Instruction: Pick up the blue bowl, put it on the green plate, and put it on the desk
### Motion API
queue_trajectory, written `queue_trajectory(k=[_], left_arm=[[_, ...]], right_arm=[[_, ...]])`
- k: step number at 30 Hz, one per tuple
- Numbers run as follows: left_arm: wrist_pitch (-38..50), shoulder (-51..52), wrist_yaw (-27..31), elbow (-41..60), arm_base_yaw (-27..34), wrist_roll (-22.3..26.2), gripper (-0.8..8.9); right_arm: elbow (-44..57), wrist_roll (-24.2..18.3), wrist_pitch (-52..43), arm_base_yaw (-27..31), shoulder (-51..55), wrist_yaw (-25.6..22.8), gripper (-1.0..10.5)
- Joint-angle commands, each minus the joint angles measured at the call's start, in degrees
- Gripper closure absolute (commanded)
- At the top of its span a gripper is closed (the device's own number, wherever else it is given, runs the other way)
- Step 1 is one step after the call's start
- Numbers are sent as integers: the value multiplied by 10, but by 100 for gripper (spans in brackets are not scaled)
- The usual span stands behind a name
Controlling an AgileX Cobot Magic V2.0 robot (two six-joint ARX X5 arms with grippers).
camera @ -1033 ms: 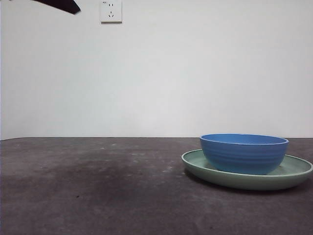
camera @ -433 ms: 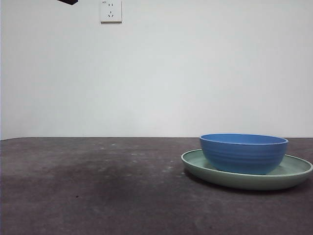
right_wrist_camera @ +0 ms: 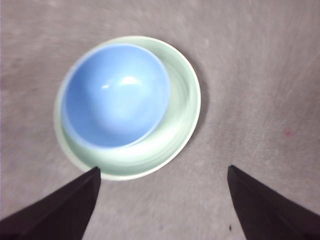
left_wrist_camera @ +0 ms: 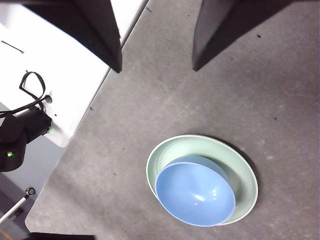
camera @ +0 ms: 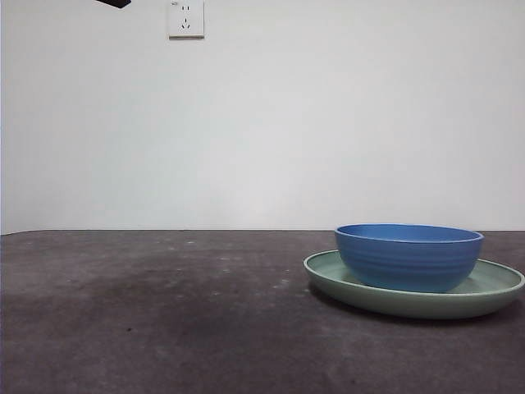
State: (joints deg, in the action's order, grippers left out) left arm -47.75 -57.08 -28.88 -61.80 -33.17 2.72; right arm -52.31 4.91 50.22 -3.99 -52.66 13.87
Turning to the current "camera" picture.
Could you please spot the blue ribbed bowl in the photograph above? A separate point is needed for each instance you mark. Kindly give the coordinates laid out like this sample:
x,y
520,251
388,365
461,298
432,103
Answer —
x,y
410,262

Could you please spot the white wall socket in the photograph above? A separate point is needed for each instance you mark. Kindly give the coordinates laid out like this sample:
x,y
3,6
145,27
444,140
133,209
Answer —
x,y
186,19

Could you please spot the green round plate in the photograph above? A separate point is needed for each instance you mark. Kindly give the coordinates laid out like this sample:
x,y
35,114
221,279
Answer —
x,y
410,305

